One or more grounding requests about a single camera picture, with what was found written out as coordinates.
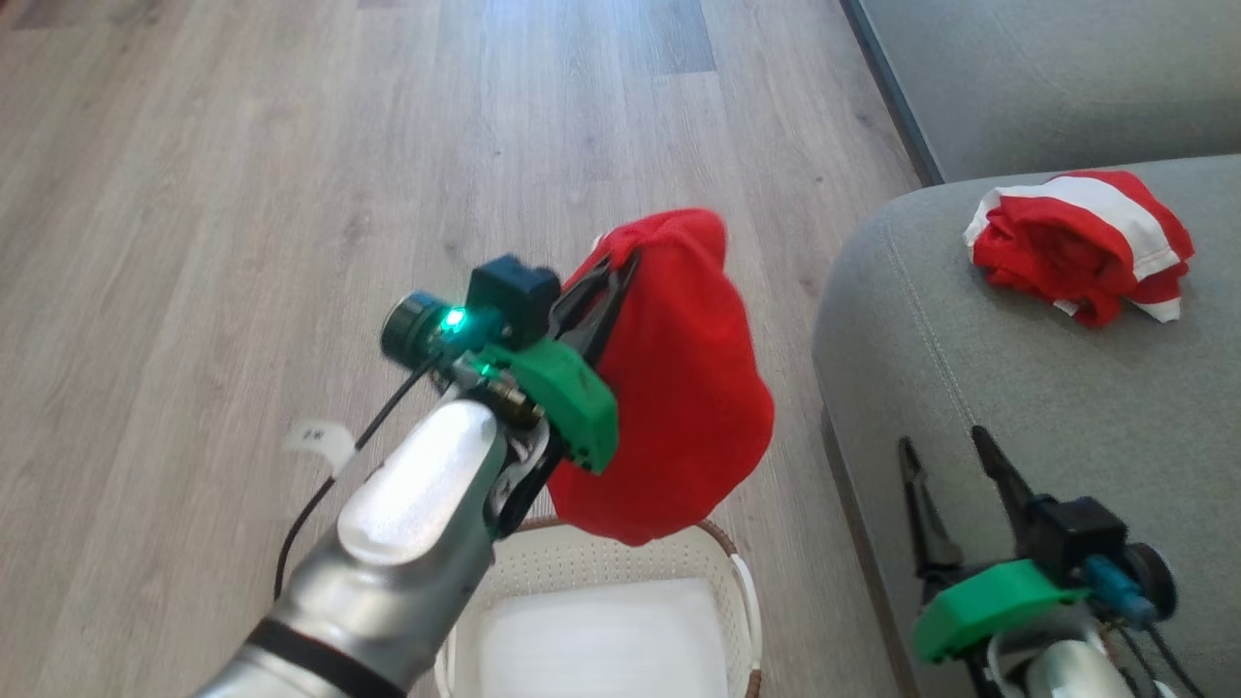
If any grey fabric sofa seat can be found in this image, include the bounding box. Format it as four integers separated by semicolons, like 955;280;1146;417
812;153;1241;698

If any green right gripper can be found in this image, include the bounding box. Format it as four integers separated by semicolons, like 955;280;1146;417
897;425;1093;666

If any white cable tag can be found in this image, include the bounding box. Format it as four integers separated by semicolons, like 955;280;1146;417
284;419;359;479

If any white brown laundry basket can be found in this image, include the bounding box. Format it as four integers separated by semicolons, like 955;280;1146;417
433;517;764;698

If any white cloth basket liner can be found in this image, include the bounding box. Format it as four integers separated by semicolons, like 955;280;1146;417
477;578;731;698

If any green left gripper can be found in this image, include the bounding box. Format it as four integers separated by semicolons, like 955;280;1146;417
380;251;642;476

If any plain red garment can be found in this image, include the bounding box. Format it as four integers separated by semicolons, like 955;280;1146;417
546;207;777;548

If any blue cable connector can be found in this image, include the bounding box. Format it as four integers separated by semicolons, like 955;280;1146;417
1084;555;1161;627

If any grey fabric sofa section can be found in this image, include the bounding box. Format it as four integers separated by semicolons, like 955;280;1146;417
840;0;1241;186

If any red white striped jersey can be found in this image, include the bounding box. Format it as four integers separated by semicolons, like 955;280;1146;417
963;170;1196;330

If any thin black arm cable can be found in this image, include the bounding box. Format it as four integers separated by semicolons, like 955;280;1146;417
274;359;439;602

